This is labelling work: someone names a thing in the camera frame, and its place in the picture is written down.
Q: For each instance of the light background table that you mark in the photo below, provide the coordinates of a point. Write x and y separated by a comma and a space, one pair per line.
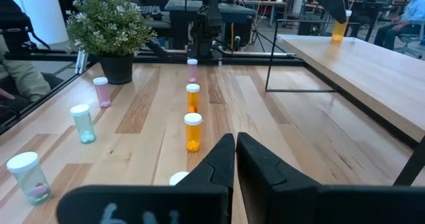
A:
262, 2

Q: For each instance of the grey office chair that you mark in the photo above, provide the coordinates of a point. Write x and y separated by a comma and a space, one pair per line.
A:
411, 38

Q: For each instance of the green medicine bottle white pills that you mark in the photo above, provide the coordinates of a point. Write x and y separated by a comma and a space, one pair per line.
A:
83, 126

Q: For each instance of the silver metal bracket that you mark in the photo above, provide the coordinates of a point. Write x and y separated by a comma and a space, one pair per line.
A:
81, 62

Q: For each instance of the pink medicine bottle white cap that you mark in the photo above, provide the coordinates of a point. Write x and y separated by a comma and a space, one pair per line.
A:
192, 72
103, 94

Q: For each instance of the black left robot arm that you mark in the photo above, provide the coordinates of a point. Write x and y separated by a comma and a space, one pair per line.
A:
209, 21

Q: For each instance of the wooden shelf black metal frame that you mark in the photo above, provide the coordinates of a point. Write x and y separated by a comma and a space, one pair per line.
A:
365, 71

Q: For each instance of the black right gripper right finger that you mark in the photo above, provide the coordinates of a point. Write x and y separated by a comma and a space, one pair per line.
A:
282, 200

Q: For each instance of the person's hand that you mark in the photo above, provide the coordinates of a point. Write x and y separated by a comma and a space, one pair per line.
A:
6, 94

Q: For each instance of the person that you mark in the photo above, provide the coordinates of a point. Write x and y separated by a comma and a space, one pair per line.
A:
413, 11
23, 77

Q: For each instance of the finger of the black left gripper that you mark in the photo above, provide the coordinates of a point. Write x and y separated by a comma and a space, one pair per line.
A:
337, 6

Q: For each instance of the green artificial potted plant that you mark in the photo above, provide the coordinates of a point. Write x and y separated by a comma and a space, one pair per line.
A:
109, 28

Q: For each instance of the dark desk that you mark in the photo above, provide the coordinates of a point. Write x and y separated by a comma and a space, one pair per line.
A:
239, 13

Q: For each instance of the black computer keyboard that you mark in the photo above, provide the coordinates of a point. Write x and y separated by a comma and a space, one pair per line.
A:
151, 12

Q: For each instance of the orange medicine bottle white cap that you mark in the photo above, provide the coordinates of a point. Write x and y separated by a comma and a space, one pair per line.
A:
193, 134
338, 33
193, 99

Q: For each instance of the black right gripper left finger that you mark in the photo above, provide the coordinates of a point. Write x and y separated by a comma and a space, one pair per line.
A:
199, 200

